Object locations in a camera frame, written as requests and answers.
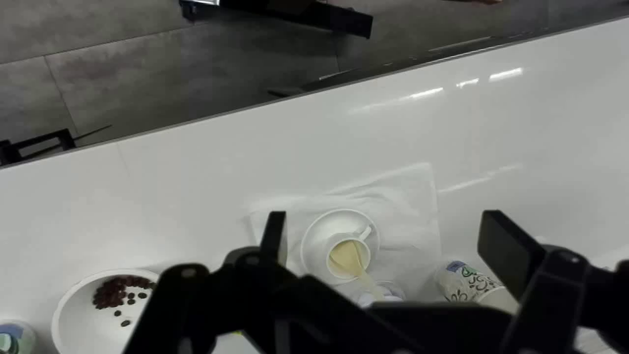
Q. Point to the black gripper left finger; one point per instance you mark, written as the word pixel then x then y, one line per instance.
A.
pixel 196 307

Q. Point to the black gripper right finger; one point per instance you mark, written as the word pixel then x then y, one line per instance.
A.
pixel 562 301

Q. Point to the cream plastic spoon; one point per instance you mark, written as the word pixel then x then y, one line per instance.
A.
pixel 346 256

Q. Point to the dark coffee beans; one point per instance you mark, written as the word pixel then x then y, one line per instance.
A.
pixel 114 291

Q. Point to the patterned paper cup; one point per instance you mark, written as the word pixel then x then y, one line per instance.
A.
pixel 464 281

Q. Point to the white bowl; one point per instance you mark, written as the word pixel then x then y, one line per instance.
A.
pixel 78 321

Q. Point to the white cup on saucer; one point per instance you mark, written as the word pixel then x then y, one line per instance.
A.
pixel 316 242

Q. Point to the small white ribbed cup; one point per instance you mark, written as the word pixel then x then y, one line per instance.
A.
pixel 379 291

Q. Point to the black metal stand base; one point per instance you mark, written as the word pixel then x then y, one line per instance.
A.
pixel 306 12

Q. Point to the black metal frame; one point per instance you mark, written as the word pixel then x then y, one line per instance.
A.
pixel 39 144

